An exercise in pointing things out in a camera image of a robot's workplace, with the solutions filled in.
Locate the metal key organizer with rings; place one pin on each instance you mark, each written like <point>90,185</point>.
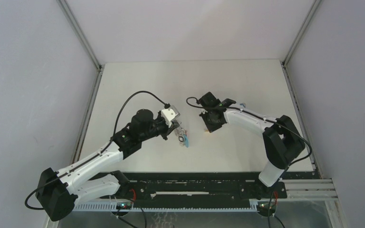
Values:
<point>182,135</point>

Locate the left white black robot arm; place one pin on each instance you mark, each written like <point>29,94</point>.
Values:
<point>60,191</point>

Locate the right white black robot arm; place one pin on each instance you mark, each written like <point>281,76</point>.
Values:
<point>282,141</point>

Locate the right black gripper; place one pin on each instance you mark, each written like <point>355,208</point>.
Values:
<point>211,128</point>

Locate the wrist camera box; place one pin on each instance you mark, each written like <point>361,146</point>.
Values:
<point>170,114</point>
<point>208,100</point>

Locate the green circuit board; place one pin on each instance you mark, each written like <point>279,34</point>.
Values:
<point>265,206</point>
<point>124,206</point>

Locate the right green circuit board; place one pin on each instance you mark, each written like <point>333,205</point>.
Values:
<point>265,206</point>

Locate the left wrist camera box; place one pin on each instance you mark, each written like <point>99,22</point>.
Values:
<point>170,114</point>

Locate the right aluminium frame post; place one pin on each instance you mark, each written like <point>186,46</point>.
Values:
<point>304,26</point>

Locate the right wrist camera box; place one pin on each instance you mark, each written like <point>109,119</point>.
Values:
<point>208,100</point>

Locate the white slotted cable duct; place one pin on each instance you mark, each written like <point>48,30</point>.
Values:
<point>110,206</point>

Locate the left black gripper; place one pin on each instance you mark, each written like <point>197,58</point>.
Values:
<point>167,130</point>

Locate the left green circuit board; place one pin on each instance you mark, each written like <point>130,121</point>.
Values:
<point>124,206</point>

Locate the aluminium frame post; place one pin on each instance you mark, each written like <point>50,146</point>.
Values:
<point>304,26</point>
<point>72,20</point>

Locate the left aluminium frame post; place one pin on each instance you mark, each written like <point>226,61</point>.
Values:
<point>72,20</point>

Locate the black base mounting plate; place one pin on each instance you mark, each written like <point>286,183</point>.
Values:
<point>200,190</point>

